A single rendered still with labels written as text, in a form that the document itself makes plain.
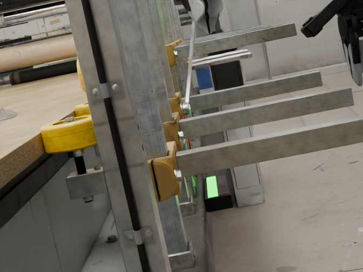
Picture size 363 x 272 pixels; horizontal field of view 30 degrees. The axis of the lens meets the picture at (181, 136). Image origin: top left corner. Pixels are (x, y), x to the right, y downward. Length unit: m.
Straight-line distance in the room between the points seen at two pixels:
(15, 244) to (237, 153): 0.31
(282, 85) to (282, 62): 8.60
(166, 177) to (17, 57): 2.99
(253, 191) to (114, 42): 3.21
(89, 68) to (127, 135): 0.06
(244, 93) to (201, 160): 0.51
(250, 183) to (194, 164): 2.86
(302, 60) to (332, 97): 8.85
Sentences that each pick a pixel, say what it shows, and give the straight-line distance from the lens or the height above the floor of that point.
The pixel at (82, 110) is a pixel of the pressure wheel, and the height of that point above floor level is 0.90.
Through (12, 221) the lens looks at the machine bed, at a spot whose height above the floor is 0.80.
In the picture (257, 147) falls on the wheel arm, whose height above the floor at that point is 0.83.
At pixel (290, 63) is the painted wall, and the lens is 9.98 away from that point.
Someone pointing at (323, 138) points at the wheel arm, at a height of 0.82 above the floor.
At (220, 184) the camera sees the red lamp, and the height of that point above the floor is 0.70.
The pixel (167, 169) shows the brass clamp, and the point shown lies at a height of 0.84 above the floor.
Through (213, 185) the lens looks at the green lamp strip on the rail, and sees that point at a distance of 1.27.
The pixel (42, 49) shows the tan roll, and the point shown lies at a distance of 3.72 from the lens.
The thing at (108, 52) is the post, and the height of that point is 0.99.
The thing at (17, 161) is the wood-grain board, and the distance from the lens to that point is 0.78.
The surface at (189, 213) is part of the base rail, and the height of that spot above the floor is 0.70.
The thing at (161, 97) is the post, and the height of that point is 0.90.
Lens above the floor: 0.99
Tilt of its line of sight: 8 degrees down
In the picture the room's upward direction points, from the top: 12 degrees counter-clockwise
